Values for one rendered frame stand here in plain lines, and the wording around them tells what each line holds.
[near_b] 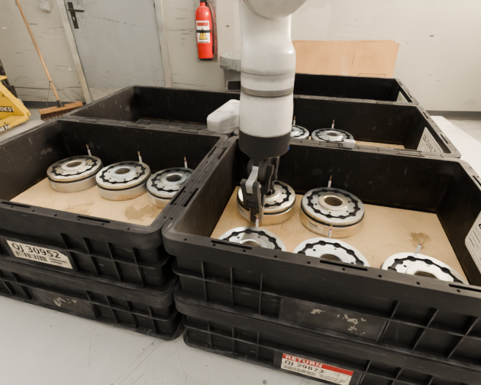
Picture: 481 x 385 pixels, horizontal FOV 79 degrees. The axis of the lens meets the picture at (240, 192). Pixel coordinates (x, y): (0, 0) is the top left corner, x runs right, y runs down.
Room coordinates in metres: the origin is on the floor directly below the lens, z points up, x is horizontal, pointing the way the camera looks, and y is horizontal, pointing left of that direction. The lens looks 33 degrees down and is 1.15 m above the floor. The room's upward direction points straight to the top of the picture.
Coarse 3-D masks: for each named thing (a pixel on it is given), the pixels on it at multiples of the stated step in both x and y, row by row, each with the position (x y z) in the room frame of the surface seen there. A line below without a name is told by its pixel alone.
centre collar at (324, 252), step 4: (324, 248) 0.29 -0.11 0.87; (328, 248) 0.29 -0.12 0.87; (316, 252) 0.28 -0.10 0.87; (320, 252) 0.28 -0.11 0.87; (324, 252) 0.28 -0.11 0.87; (328, 252) 0.28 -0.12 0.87; (332, 252) 0.28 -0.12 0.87; (336, 252) 0.28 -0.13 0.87; (340, 252) 0.28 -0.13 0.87; (316, 256) 0.27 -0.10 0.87; (320, 256) 0.28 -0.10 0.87; (324, 256) 0.28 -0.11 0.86; (332, 256) 0.28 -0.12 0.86; (336, 256) 0.28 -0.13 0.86; (340, 256) 0.27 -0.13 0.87; (344, 256) 0.27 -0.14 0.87; (340, 260) 0.27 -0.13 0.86; (344, 260) 0.27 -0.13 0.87; (348, 260) 0.27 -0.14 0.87
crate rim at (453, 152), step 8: (296, 96) 0.79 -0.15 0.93; (360, 104) 0.74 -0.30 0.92; (368, 104) 0.74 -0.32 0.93; (376, 104) 0.73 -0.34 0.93; (384, 104) 0.73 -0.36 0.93; (392, 104) 0.73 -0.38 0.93; (400, 104) 0.73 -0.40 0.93; (408, 104) 0.73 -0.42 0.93; (424, 112) 0.66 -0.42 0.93; (424, 120) 0.63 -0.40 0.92; (432, 120) 0.61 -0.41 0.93; (432, 128) 0.57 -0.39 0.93; (440, 128) 0.56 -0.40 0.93; (440, 136) 0.52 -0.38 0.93; (328, 144) 0.49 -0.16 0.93; (336, 144) 0.49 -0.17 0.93; (360, 144) 0.49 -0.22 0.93; (448, 144) 0.49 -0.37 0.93; (408, 152) 0.45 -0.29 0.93; (416, 152) 0.45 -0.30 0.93; (424, 152) 0.45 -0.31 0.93; (432, 152) 0.45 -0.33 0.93; (448, 152) 0.46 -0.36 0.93; (456, 152) 0.45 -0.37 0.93
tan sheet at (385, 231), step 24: (240, 216) 0.41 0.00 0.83; (384, 216) 0.41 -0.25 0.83; (408, 216) 0.41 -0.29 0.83; (432, 216) 0.41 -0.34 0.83; (288, 240) 0.35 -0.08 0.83; (360, 240) 0.35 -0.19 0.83; (384, 240) 0.35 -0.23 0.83; (408, 240) 0.35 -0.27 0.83; (432, 240) 0.35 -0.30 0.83; (456, 264) 0.29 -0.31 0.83
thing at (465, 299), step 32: (448, 160) 0.42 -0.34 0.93; (192, 192) 0.33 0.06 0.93; (480, 192) 0.33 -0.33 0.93; (192, 256) 0.23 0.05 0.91; (224, 256) 0.22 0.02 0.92; (256, 256) 0.21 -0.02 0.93; (288, 256) 0.21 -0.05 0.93; (352, 288) 0.19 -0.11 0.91; (384, 288) 0.18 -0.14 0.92; (416, 288) 0.18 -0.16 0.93; (448, 288) 0.17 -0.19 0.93; (480, 288) 0.17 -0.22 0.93
